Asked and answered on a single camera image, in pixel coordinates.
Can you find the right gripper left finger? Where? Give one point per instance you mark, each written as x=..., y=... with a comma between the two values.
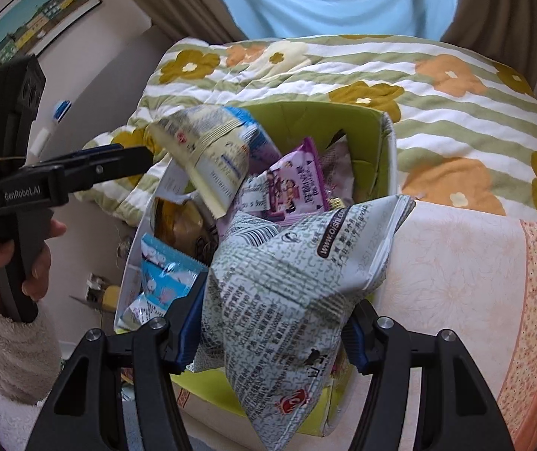
x=84, y=410

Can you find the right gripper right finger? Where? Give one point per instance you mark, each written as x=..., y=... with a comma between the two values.
x=457, y=410

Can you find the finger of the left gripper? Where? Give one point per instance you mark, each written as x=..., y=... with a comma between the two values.
x=135, y=161
x=85, y=158

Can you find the grey white printed bag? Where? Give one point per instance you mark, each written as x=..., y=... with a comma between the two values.
x=277, y=298

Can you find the yellow chip bag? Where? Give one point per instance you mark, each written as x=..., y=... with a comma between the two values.
x=183, y=227

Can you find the blue white snack bag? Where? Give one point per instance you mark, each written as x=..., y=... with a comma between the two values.
x=218, y=147

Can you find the white fleece sleeve forearm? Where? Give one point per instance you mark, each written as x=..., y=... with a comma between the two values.
x=30, y=359

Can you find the grey headboard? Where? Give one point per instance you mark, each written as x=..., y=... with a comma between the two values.
x=107, y=102

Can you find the blue white brush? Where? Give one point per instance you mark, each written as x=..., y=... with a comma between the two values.
x=61, y=109

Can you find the light blue small packet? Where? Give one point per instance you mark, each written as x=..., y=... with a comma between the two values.
x=154, y=277

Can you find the framed city picture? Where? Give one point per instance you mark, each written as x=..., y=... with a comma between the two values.
x=29, y=26

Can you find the dark purple snack bag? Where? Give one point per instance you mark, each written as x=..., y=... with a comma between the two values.
x=337, y=169

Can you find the floral striped quilt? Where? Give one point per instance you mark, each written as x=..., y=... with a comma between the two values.
x=466, y=125

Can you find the right brown curtain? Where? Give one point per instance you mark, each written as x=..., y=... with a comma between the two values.
x=503, y=30

